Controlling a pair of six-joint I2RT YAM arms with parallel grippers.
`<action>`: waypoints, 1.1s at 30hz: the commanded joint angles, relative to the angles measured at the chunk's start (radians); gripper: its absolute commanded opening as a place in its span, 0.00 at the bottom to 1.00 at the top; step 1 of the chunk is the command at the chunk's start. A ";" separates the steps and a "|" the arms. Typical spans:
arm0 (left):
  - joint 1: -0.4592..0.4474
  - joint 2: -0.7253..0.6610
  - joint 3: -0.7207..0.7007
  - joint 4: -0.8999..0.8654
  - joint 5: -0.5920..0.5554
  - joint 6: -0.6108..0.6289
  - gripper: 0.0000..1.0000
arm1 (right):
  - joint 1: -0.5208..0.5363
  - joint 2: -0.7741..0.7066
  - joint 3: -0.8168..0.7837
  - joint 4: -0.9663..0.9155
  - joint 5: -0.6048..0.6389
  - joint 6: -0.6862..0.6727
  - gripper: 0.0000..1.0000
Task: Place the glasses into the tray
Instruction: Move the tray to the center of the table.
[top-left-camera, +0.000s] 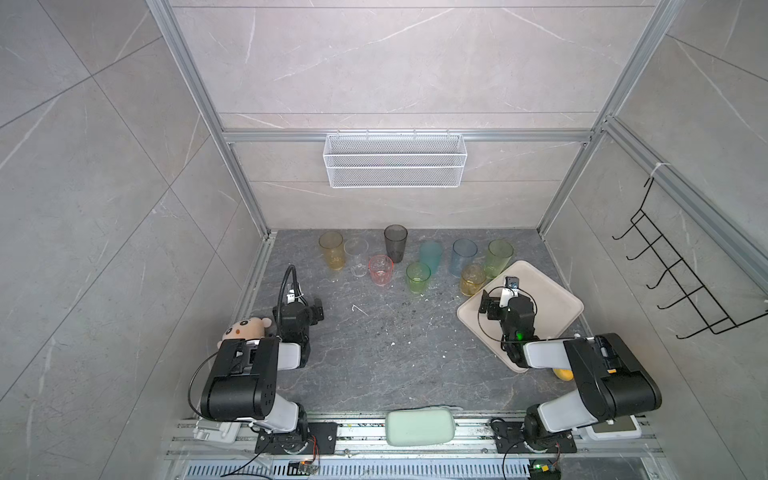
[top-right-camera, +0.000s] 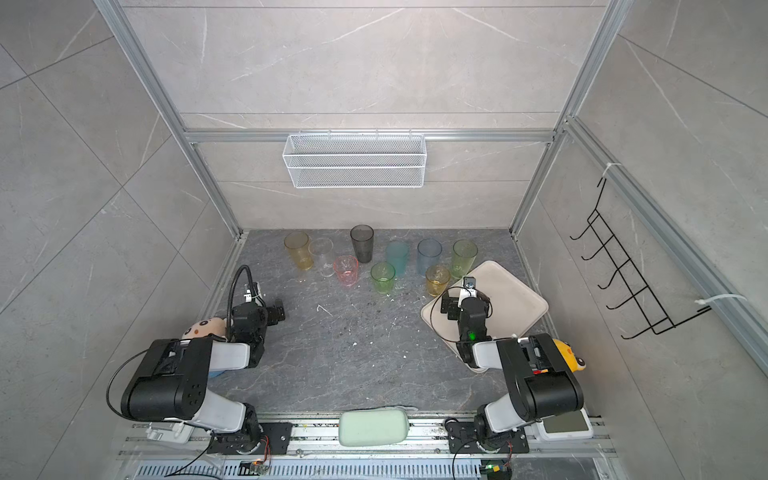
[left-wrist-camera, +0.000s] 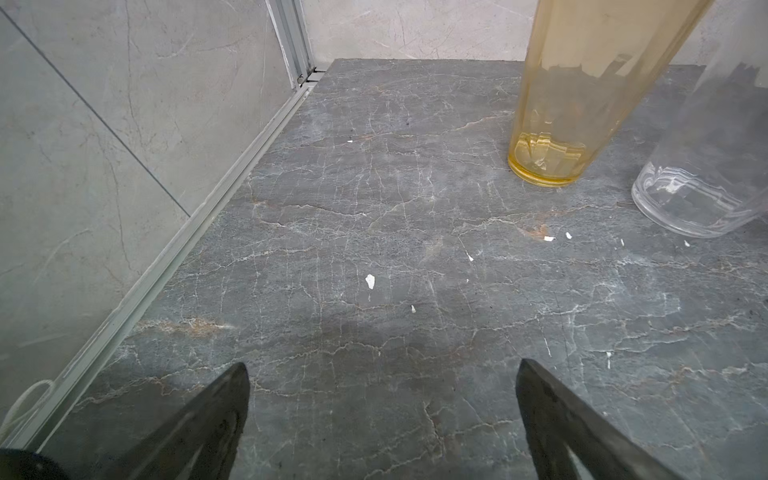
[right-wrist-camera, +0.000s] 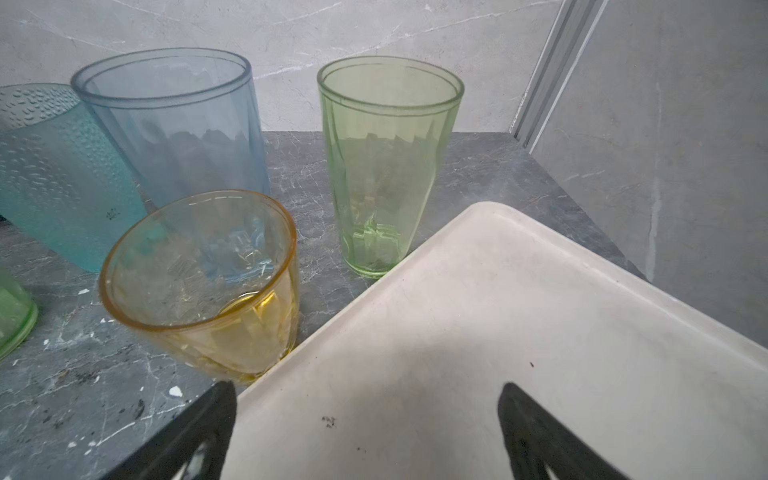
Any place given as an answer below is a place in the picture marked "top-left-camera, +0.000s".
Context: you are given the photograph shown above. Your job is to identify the dark grey glass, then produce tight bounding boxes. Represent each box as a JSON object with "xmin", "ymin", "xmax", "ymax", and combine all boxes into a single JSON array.
[{"xmin": 384, "ymin": 224, "xmax": 408, "ymax": 264}]

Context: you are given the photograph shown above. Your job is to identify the short amber glass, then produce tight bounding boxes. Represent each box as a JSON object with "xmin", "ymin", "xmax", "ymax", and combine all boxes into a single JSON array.
[{"xmin": 459, "ymin": 263, "xmax": 486, "ymax": 297}]

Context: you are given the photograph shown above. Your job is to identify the white tablet device right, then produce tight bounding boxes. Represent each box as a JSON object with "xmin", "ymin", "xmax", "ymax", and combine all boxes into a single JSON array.
[{"xmin": 582, "ymin": 415, "xmax": 642, "ymax": 441}]

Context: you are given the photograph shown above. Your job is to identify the pink plush doll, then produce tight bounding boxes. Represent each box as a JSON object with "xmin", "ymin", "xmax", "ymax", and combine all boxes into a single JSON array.
[{"xmin": 217, "ymin": 317, "xmax": 273, "ymax": 348}]

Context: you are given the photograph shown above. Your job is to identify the aluminium rail frame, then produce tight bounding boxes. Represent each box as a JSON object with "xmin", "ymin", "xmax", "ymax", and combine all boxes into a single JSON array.
[{"xmin": 154, "ymin": 410, "xmax": 676, "ymax": 479}]

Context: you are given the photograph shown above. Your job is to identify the light green sponge block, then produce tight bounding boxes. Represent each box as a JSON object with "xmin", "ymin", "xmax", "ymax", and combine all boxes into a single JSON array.
[{"xmin": 385, "ymin": 407, "xmax": 456, "ymax": 447}]

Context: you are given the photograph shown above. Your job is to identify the tall yellow glass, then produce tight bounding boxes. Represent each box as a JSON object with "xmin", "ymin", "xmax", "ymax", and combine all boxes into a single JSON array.
[{"xmin": 318, "ymin": 231, "xmax": 345, "ymax": 271}]

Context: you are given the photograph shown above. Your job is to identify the pink glass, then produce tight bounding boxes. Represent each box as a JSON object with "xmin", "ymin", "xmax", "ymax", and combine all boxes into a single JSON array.
[{"xmin": 368, "ymin": 254, "xmax": 394, "ymax": 286}]

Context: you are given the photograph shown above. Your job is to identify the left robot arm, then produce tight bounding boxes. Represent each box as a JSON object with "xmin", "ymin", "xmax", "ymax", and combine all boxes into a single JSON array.
[{"xmin": 187, "ymin": 264, "xmax": 324, "ymax": 447}]

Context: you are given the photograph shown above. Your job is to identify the tall light green glass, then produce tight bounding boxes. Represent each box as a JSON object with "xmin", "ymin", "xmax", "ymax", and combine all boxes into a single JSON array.
[{"xmin": 484, "ymin": 239, "xmax": 515, "ymax": 279}]

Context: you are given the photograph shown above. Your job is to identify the yellow plush toy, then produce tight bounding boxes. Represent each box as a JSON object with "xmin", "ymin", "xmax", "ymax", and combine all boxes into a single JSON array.
[{"xmin": 553, "ymin": 368, "xmax": 574, "ymax": 382}]

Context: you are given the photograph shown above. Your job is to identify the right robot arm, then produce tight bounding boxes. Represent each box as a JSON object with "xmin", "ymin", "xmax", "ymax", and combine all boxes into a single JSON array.
[{"xmin": 478, "ymin": 277, "xmax": 662, "ymax": 452}]

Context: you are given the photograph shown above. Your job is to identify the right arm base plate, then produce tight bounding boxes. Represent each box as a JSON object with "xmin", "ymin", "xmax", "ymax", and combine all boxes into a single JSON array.
[{"xmin": 489, "ymin": 418, "xmax": 577, "ymax": 454}]

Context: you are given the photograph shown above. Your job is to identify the beige plastic tray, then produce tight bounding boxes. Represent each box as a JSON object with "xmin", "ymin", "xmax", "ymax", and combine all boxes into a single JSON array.
[{"xmin": 457, "ymin": 260, "xmax": 584, "ymax": 373}]

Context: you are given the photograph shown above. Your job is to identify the white wire mesh basket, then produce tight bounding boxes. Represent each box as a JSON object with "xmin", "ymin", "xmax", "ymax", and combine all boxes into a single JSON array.
[{"xmin": 323, "ymin": 133, "xmax": 468, "ymax": 189}]

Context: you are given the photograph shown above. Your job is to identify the black wire hook rack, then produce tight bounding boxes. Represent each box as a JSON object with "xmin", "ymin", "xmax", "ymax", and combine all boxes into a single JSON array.
[{"xmin": 611, "ymin": 177, "xmax": 767, "ymax": 340}]

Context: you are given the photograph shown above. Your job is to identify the teal glass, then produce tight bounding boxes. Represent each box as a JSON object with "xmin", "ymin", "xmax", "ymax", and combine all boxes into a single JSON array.
[{"xmin": 419, "ymin": 240, "xmax": 444, "ymax": 276}]

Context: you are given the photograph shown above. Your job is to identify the white device left rail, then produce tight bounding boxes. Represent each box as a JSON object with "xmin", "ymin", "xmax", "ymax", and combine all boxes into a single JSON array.
[{"xmin": 193, "ymin": 419, "xmax": 241, "ymax": 444}]

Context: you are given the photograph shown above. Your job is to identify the blue glass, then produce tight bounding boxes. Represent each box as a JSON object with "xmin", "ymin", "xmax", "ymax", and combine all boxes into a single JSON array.
[{"xmin": 449, "ymin": 238, "xmax": 478, "ymax": 277}]

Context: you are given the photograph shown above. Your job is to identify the short green glass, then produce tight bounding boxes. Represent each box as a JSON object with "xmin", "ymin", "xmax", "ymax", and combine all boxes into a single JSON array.
[{"xmin": 406, "ymin": 262, "xmax": 432, "ymax": 294}]

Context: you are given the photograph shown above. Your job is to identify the clear glass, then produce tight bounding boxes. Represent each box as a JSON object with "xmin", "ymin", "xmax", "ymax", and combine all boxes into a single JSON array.
[{"xmin": 344, "ymin": 237, "xmax": 369, "ymax": 278}]

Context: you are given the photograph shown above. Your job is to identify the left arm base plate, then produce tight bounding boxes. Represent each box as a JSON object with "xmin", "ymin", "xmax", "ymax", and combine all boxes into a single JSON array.
[{"xmin": 254, "ymin": 422, "xmax": 339, "ymax": 455}]

